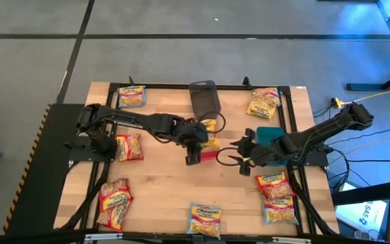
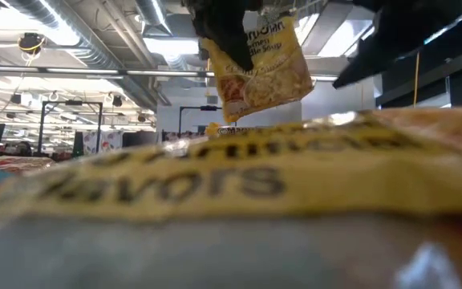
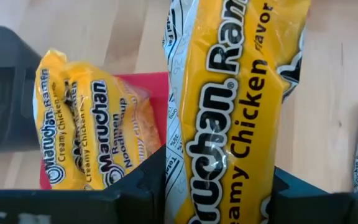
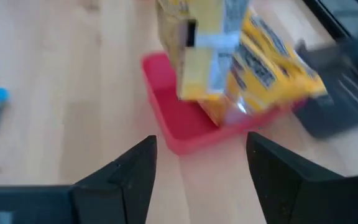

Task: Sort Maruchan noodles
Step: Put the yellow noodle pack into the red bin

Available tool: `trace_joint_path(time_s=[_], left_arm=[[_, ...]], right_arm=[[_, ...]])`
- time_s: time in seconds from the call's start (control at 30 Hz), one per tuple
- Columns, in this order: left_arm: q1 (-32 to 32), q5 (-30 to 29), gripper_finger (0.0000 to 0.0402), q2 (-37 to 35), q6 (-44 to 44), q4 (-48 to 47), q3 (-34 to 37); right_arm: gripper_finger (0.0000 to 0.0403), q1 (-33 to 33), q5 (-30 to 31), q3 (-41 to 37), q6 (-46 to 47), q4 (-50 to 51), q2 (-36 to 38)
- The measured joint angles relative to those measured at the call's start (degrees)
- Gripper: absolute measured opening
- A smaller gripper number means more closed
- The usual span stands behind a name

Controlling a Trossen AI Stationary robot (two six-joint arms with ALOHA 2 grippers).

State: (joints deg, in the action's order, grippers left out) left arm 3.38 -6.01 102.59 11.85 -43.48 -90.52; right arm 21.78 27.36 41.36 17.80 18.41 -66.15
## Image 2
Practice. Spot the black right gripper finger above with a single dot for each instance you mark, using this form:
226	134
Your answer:
379	52

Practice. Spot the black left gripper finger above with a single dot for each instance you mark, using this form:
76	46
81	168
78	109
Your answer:
223	32

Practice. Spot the yellow chicken ramen noodle pack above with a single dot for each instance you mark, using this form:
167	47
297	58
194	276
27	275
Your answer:
231	129
271	80

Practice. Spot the close-up yellow ramen packet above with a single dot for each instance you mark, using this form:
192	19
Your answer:
231	188

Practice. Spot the red beef ramen noodle pack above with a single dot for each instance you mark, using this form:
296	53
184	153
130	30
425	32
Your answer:
14	162

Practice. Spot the dark partition panel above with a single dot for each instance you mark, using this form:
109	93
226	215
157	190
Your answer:
139	138

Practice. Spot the long ceiling light bar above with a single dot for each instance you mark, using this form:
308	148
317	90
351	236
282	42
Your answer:
82	71

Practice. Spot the white printed curtain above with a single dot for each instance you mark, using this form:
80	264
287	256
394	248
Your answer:
108	140

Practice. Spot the silver ventilation duct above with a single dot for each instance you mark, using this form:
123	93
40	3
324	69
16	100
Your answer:
155	16
94	48

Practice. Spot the tall black gantry frame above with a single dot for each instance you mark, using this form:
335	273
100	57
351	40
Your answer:
70	103

